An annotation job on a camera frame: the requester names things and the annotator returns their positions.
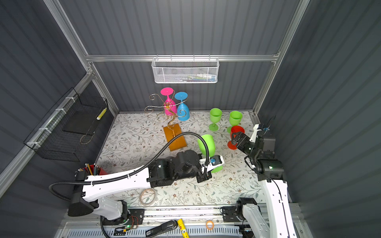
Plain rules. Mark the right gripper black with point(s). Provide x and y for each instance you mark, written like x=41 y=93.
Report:
x=240 y=141

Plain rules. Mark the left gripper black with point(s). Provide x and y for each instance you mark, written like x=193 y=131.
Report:
x=203 y=175

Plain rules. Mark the red wine glass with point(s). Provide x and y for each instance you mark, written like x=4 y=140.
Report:
x=234 y=133

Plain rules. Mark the green wine glass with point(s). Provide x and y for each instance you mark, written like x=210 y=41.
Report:
x=208 y=148
x=234 y=119
x=215 y=117

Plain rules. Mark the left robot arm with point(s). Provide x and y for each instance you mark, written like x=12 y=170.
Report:
x=93 y=198

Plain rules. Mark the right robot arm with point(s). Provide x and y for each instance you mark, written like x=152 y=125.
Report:
x=279 y=223

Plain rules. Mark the blue wine glass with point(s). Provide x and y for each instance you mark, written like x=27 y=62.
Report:
x=182 y=109

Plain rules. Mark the pink wine glass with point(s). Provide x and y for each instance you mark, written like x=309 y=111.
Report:
x=169 y=104

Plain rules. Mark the clear tape roll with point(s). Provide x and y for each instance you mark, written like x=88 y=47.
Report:
x=148 y=197

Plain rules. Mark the black stapler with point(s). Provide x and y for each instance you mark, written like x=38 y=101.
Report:
x=163 y=228

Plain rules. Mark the red pencil cup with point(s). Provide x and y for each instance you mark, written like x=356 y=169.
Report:
x=92 y=169

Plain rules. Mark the white mesh wall basket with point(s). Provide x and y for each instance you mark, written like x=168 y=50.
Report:
x=185 y=71

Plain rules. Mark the black wire wall basket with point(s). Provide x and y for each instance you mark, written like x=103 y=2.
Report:
x=70 y=133

